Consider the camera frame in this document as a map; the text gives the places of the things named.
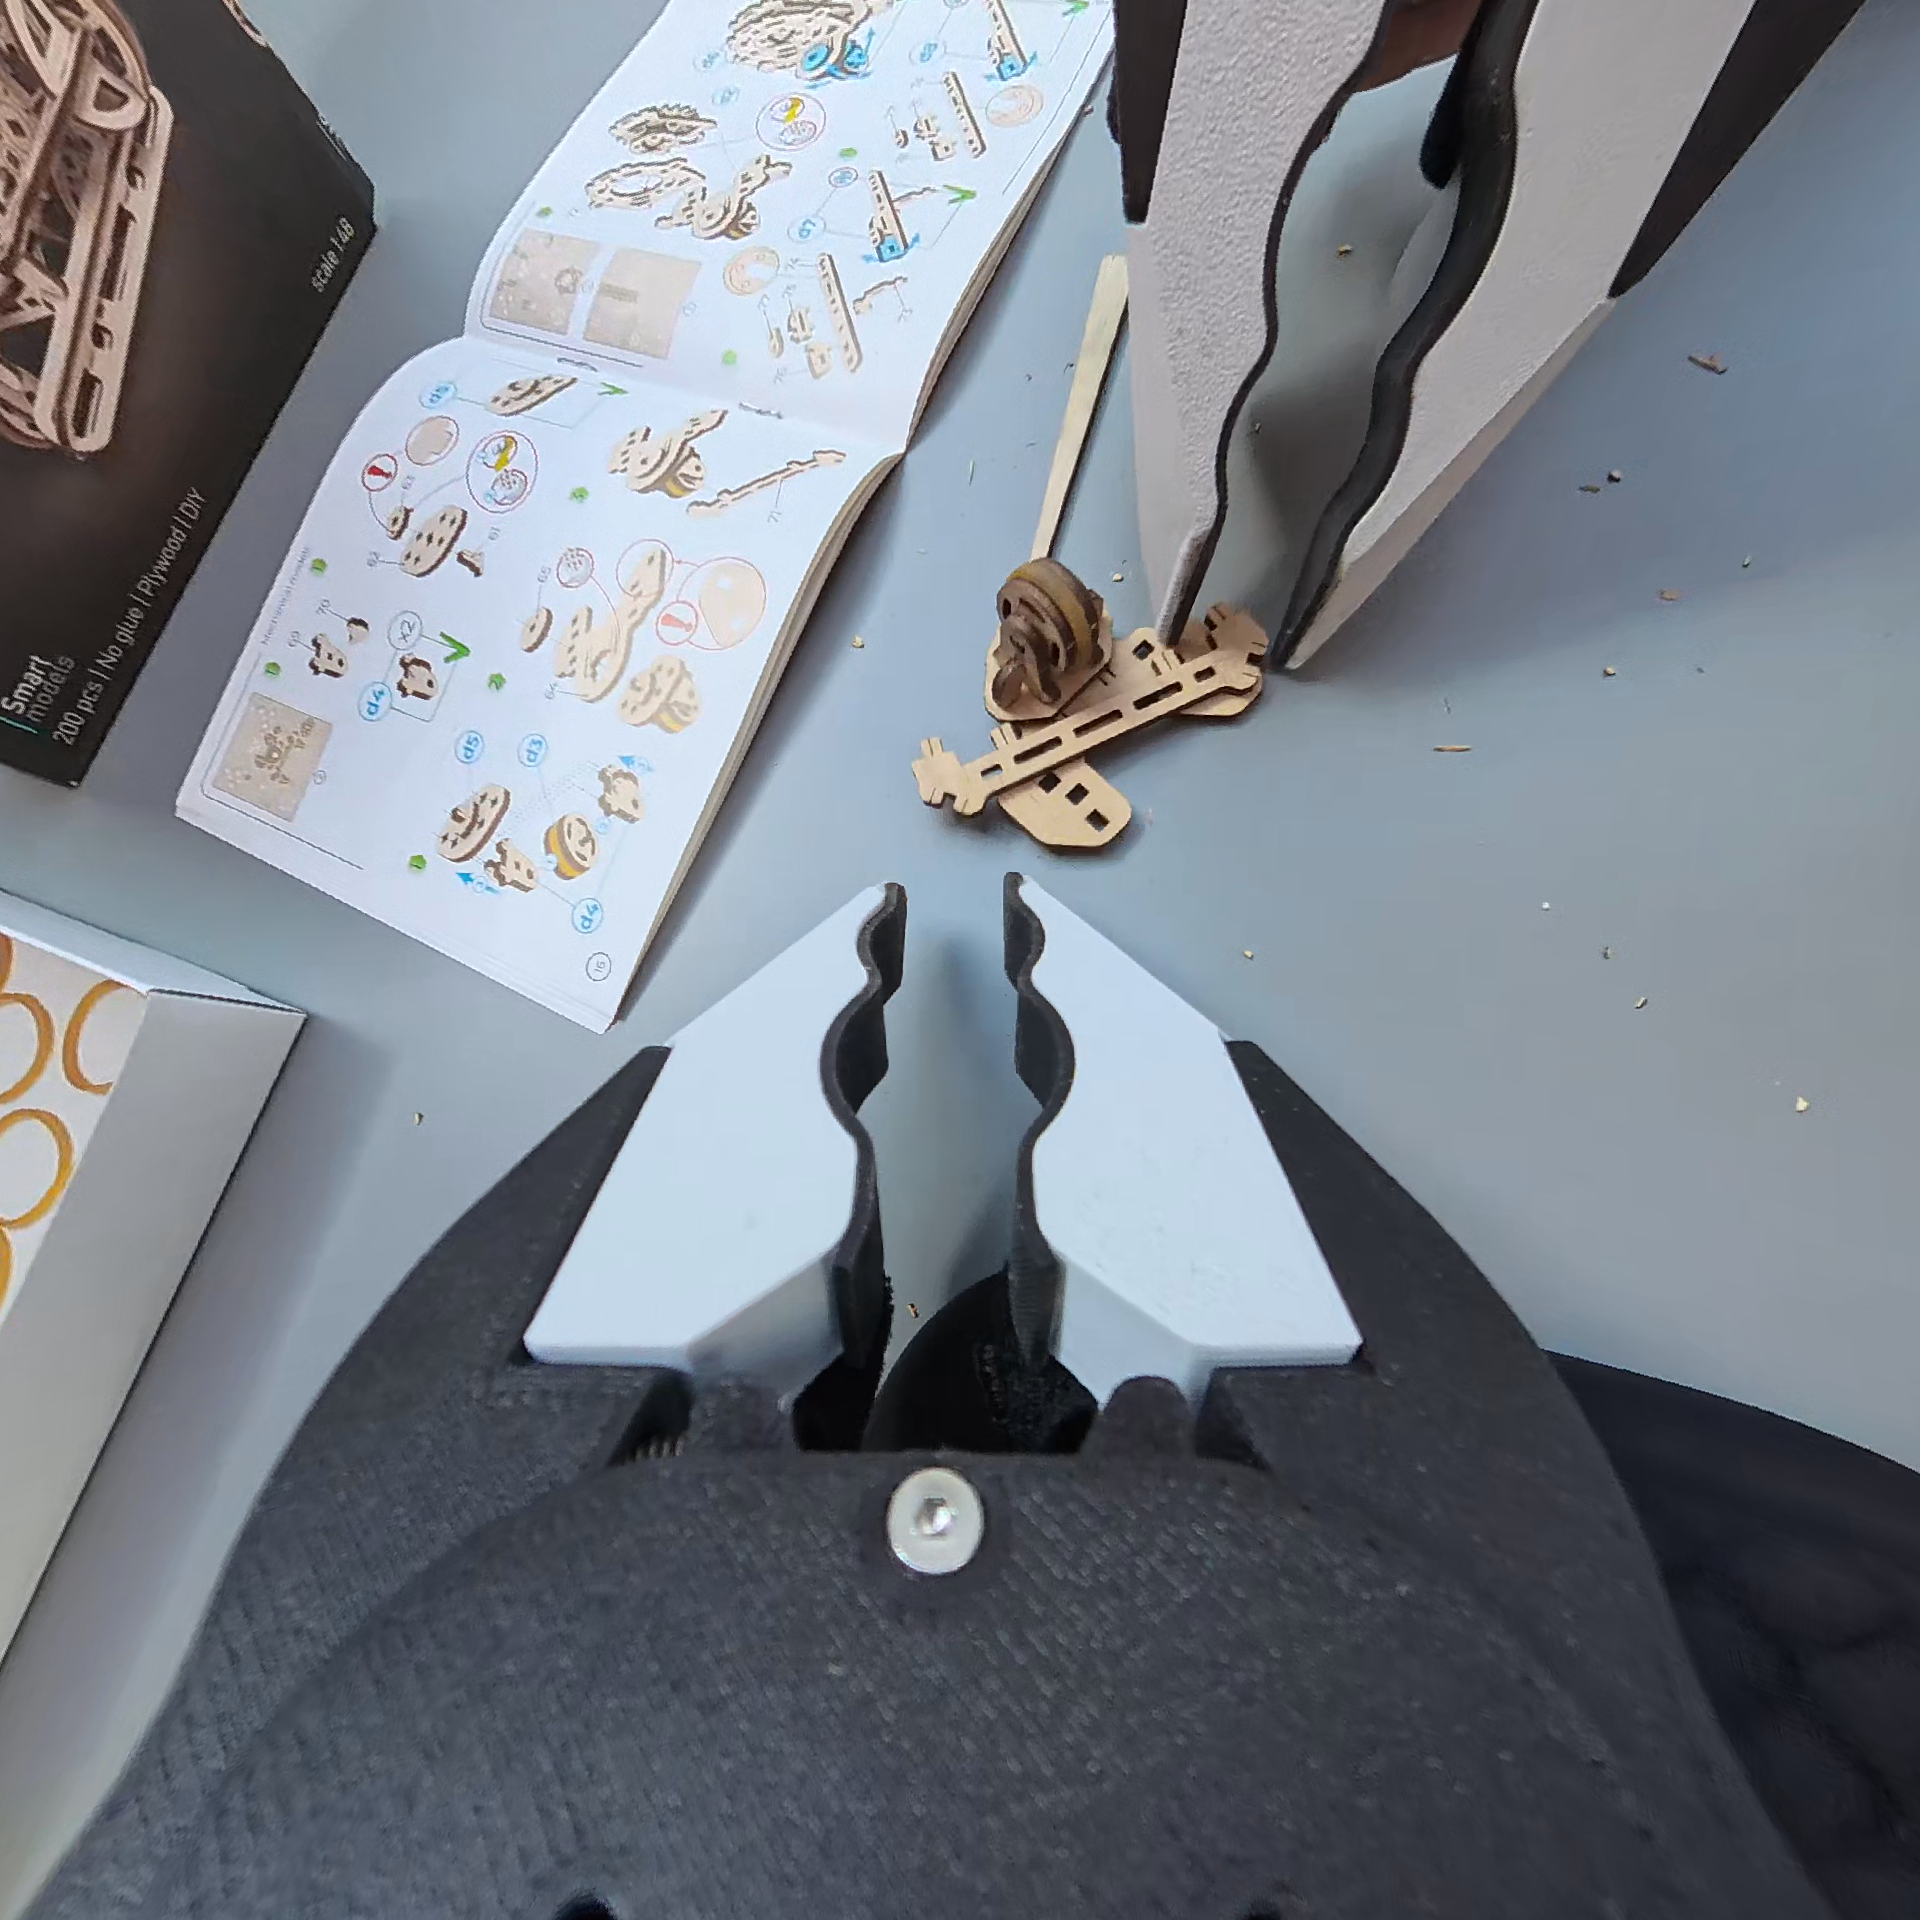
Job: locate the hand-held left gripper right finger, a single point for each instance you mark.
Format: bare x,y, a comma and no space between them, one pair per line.
1187,1200

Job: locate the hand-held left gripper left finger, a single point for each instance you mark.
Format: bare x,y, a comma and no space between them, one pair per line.
707,1200

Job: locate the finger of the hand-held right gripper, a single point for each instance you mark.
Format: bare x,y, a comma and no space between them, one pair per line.
1201,227
1559,179

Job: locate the wooden plate part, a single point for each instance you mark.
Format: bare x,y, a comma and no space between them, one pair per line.
1083,814

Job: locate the slotted wooden strip part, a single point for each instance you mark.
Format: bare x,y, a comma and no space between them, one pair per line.
969,784

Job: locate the black model kit box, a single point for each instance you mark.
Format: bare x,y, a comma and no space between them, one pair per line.
227,493

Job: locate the thin wooden stick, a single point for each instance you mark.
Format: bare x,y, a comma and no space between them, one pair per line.
1083,407

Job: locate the white box with orange rings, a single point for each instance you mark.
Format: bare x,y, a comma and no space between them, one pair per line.
164,1141

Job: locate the open instruction booklet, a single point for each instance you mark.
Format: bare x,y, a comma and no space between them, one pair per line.
599,522

